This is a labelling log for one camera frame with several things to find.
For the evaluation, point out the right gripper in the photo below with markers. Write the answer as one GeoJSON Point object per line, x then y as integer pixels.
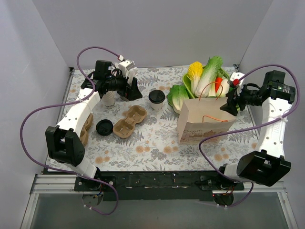
{"type": "Point", "coordinates": [233, 99]}

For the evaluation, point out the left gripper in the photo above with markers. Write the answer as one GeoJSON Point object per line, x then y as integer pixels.
{"type": "Point", "coordinates": [129, 86]}

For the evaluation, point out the black cup lid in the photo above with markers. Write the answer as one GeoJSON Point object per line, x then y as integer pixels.
{"type": "Point", "coordinates": [156, 96]}

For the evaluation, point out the white paper coffee cup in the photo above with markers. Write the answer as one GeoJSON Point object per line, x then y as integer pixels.
{"type": "Point", "coordinates": [156, 106]}

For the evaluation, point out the brown paper bag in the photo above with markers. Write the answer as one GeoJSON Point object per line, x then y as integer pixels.
{"type": "Point", "coordinates": [202, 117]}

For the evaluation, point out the single cardboard cup carrier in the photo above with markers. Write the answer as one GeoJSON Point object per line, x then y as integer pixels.
{"type": "Point", "coordinates": [125, 127]}

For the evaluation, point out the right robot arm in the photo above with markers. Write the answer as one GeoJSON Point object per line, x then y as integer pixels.
{"type": "Point", "coordinates": [266, 164]}

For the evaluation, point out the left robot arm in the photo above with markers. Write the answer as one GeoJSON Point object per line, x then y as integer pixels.
{"type": "Point", "coordinates": [63, 140]}

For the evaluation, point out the white radish toy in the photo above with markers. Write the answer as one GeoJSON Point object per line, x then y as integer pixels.
{"type": "Point", "coordinates": [223, 88]}

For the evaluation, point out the stack of paper cups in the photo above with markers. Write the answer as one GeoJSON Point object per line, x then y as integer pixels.
{"type": "Point", "coordinates": [108, 100]}

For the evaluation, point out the floral table mat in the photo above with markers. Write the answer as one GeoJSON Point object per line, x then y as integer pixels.
{"type": "Point", "coordinates": [154, 143]}

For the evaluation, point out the green vegetable tray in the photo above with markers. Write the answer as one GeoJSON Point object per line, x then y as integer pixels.
{"type": "Point", "coordinates": [187, 83]}

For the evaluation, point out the romaine lettuce toy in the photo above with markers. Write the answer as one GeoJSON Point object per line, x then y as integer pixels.
{"type": "Point", "coordinates": [176, 97]}

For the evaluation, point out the green napa cabbage toy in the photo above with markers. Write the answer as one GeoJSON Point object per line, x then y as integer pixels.
{"type": "Point", "coordinates": [206, 85]}

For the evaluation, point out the yellow napa cabbage toy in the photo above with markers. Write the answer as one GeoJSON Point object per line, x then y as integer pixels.
{"type": "Point", "coordinates": [195, 71]}

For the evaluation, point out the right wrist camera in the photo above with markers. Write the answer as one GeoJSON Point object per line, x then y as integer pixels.
{"type": "Point", "coordinates": [235, 80]}

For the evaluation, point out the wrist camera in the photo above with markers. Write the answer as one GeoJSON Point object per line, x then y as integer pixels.
{"type": "Point", "coordinates": [125, 66]}
{"type": "Point", "coordinates": [235, 80]}

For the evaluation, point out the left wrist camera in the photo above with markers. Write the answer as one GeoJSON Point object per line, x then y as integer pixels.
{"type": "Point", "coordinates": [125, 66]}

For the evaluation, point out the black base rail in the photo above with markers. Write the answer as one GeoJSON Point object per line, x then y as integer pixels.
{"type": "Point", "coordinates": [155, 185]}

